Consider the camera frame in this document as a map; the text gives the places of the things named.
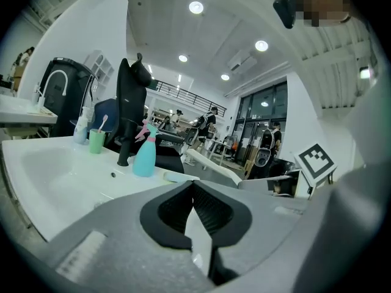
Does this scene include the black balcony railing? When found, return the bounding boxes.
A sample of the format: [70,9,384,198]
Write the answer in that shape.
[153,79,228,117]

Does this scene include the black head-mounted camera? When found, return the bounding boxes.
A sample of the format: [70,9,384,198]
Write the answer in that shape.
[272,0,298,29]

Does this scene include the white ceiling air conditioner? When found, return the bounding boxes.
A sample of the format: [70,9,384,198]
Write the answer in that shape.
[227,49,258,72]

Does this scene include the small bottles by white faucet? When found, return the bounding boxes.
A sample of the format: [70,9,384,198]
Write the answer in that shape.
[31,84,42,105]

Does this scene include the person's head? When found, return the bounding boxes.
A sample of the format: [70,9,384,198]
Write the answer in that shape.
[294,0,353,27]

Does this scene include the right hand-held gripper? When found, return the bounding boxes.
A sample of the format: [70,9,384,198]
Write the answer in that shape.
[238,143,338,201]

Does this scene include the green cup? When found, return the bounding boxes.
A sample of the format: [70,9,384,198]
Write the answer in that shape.
[89,128,106,155]

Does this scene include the large black appliance cabinet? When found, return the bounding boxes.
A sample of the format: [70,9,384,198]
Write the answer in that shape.
[39,57,99,139]

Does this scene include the dark glass window wall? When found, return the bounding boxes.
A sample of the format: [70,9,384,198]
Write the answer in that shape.
[235,82,288,165]

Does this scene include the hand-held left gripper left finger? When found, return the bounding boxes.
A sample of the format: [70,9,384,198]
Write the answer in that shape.
[49,180,218,293]

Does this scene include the white squeegee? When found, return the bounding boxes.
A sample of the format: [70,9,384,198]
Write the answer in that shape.
[185,148,245,187]

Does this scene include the black office chair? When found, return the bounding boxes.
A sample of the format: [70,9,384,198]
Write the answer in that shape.
[104,52,186,175]

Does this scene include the white sink basin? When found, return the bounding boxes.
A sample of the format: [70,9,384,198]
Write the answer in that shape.
[1,135,200,243]

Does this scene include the white open shelf cabinet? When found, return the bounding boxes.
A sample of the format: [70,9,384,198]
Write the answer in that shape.
[83,49,115,89]

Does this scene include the blue chair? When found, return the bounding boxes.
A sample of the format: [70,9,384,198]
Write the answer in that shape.
[70,98,119,140]

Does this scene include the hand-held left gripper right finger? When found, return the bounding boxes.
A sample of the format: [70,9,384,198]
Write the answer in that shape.
[192,180,311,293]

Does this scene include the white curved faucet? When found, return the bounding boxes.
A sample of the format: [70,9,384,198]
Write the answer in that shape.
[37,70,69,108]

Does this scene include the white foam soap bottle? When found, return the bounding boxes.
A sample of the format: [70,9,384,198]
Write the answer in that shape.
[72,106,91,145]

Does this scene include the teal spray bottle pink head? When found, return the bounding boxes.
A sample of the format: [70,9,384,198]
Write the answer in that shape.
[131,120,163,178]

